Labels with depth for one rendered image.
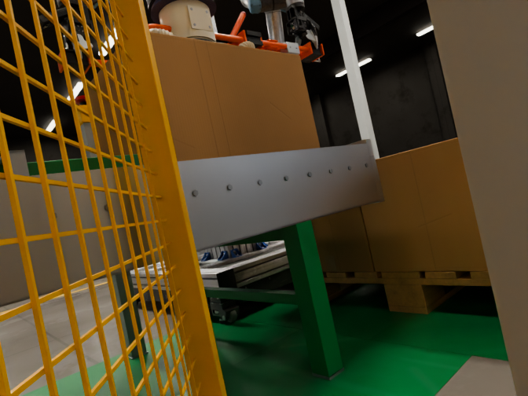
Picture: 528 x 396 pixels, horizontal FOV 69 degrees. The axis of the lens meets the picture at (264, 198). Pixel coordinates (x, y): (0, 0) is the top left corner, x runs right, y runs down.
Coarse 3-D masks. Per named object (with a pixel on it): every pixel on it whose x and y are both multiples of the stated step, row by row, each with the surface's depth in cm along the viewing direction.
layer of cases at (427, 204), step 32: (384, 160) 130; (416, 160) 122; (448, 160) 114; (384, 192) 132; (416, 192) 123; (448, 192) 116; (320, 224) 156; (352, 224) 144; (384, 224) 134; (416, 224) 125; (448, 224) 117; (320, 256) 159; (352, 256) 146; (384, 256) 136; (416, 256) 127; (448, 256) 119; (480, 256) 112
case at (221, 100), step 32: (160, 64) 95; (192, 64) 101; (224, 64) 108; (256, 64) 117; (288, 64) 126; (96, 96) 114; (128, 96) 98; (192, 96) 100; (224, 96) 106; (256, 96) 115; (288, 96) 124; (96, 128) 118; (128, 128) 101; (192, 128) 98; (224, 128) 105; (256, 128) 113; (288, 128) 122
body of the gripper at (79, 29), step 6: (72, 0) 128; (60, 6) 128; (72, 6) 129; (78, 6) 130; (84, 6) 132; (78, 12) 131; (84, 12) 131; (66, 18) 127; (66, 24) 127; (78, 24) 129; (66, 30) 128; (78, 30) 129; (84, 36) 130
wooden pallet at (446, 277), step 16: (336, 272) 154; (352, 272) 153; (368, 272) 142; (384, 272) 137; (400, 272) 132; (416, 272) 127; (432, 272) 123; (448, 272) 119; (464, 272) 122; (480, 272) 112; (336, 288) 170; (352, 288) 177; (400, 288) 133; (416, 288) 128; (432, 288) 131; (448, 288) 142; (400, 304) 134; (416, 304) 129; (432, 304) 129
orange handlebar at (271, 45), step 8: (152, 24) 117; (160, 24) 118; (224, 40) 134; (232, 40) 136; (240, 40) 138; (264, 40) 146; (272, 40) 148; (264, 48) 150; (272, 48) 149; (280, 48) 152; (304, 48) 160
